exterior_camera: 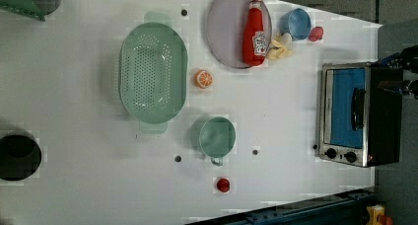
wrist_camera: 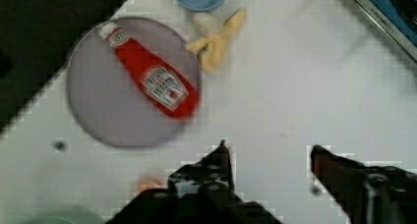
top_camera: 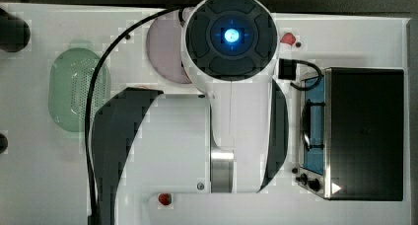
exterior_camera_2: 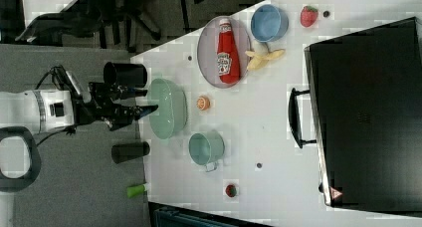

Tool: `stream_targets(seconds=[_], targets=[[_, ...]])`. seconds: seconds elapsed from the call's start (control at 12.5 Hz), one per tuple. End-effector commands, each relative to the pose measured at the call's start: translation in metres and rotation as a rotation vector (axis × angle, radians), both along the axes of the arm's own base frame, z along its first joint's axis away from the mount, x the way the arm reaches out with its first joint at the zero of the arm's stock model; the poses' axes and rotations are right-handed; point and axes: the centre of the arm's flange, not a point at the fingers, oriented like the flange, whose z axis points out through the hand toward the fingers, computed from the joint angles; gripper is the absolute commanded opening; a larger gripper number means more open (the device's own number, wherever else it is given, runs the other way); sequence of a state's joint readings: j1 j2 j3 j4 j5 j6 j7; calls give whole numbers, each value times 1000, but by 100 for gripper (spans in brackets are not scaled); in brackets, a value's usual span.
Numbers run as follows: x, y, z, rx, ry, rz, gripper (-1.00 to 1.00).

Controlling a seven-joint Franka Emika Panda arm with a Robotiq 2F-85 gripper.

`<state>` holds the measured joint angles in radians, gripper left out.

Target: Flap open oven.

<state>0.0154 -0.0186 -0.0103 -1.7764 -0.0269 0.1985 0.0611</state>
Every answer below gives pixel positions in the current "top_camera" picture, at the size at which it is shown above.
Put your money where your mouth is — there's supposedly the black toaster oven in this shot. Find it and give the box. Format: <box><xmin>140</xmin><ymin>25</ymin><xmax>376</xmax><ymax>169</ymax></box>
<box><xmin>296</xmin><ymin>67</ymin><xmax>404</xmax><ymax>201</ymax></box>

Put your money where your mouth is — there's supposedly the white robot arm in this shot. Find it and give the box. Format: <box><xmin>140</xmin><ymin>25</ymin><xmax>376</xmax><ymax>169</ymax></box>
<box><xmin>90</xmin><ymin>0</ymin><xmax>289</xmax><ymax>225</ymax></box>

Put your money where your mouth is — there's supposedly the purple round plate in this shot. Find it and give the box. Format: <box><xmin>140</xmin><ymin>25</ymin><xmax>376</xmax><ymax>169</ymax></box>
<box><xmin>146</xmin><ymin>10</ymin><xmax>191</xmax><ymax>84</ymax></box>

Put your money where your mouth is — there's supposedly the red tomato toy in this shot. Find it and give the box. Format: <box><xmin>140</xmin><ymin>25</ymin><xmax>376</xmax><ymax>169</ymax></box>
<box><xmin>158</xmin><ymin>193</ymin><xmax>173</xmax><ymax>206</ymax></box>

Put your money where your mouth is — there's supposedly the red strawberry toy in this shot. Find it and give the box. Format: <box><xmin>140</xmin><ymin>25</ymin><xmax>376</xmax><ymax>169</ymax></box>
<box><xmin>280</xmin><ymin>33</ymin><xmax>296</xmax><ymax>45</ymax></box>

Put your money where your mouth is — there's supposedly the green perforated colander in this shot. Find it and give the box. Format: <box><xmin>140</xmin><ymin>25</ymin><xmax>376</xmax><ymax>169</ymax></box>
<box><xmin>48</xmin><ymin>39</ymin><xmax>101</xmax><ymax>132</ymax></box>

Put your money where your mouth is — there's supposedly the black cylinder base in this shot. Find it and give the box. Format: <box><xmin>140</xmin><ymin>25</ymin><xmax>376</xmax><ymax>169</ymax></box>
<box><xmin>0</xmin><ymin>9</ymin><xmax>31</xmax><ymax>52</ymax></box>

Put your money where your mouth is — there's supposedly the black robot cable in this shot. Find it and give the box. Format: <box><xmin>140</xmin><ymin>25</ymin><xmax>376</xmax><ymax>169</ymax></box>
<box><xmin>84</xmin><ymin>7</ymin><xmax>185</xmax><ymax>219</ymax></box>

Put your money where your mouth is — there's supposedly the small black post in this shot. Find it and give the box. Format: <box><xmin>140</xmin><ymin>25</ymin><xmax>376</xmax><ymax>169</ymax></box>
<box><xmin>0</xmin><ymin>133</ymin><xmax>8</xmax><ymax>154</ymax></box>

